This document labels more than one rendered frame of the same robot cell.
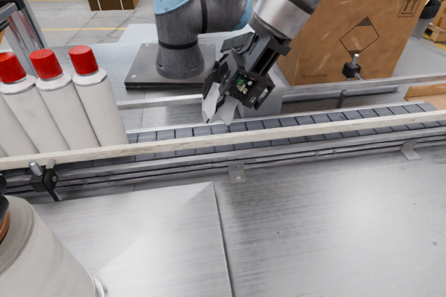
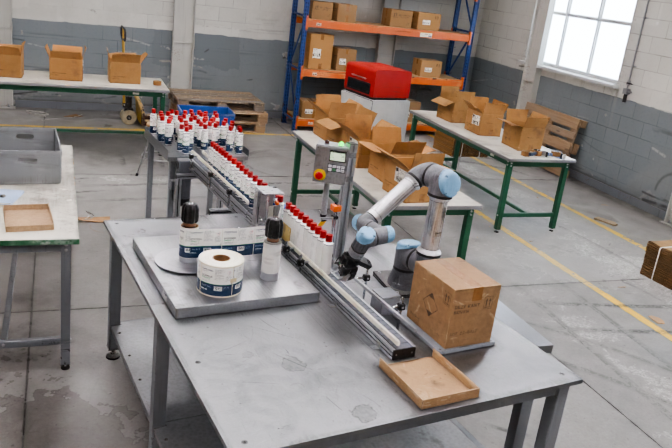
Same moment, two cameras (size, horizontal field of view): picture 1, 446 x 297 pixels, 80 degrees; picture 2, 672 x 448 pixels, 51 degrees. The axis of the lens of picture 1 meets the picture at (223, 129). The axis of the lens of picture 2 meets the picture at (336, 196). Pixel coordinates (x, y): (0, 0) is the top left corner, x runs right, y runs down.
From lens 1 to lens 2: 3.05 m
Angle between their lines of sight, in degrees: 63
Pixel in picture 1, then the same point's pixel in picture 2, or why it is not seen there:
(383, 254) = (313, 331)
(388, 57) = (442, 328)
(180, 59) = (393, 275)
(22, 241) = (275, 244)
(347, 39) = (425, 301)
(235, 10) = not seen: hidden behind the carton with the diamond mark
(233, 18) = not seen: hidden behind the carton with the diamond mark
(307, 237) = (312, 318)
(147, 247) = (290, 284)
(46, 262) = (274, 251)
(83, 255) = (283, 276)
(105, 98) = (326, 251)
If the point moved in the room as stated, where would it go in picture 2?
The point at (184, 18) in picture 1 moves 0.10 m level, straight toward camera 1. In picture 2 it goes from (400, 255) to (382, 256)
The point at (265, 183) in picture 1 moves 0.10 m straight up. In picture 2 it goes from (332, 311) to (334, 291)
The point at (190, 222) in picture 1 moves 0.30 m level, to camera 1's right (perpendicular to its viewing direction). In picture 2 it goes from (301, 289) to (320, 320)
